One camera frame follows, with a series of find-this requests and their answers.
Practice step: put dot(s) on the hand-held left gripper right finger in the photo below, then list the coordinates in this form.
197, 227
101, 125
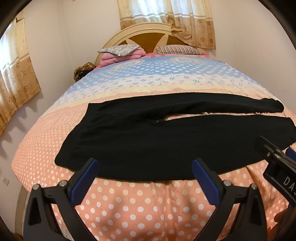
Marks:
207, 183

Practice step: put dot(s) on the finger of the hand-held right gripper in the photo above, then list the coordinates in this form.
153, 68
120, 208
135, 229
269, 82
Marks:
291, 154
264, 146

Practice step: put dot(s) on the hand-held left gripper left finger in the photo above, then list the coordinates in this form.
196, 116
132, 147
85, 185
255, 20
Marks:
84, 183

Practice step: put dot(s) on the black pants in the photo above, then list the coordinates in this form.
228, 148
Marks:
148, 143

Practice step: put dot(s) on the person's right hand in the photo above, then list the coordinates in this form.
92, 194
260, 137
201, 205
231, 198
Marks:
280, 216

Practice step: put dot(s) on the polka dot bed quilt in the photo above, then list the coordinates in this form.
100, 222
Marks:
143, 208

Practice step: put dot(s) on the brown patterned bag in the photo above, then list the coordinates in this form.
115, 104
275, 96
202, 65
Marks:
83, 70

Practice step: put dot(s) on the beige floral side curtain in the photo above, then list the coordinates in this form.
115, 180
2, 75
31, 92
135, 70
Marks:
16, 81

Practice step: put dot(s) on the pink folded blanket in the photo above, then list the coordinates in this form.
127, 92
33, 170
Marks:
115, 59

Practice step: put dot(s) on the striped pillow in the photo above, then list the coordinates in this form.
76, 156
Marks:
178, 50

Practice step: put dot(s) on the grey floral pillow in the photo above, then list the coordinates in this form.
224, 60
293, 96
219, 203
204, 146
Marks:
119, 50

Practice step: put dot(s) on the beige floral window curtain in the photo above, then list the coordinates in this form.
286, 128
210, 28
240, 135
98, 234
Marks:
185, 23

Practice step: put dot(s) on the cream wooden headboard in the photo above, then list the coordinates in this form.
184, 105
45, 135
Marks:
148, 38

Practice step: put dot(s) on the white wall socket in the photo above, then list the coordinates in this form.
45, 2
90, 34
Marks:
5, 181

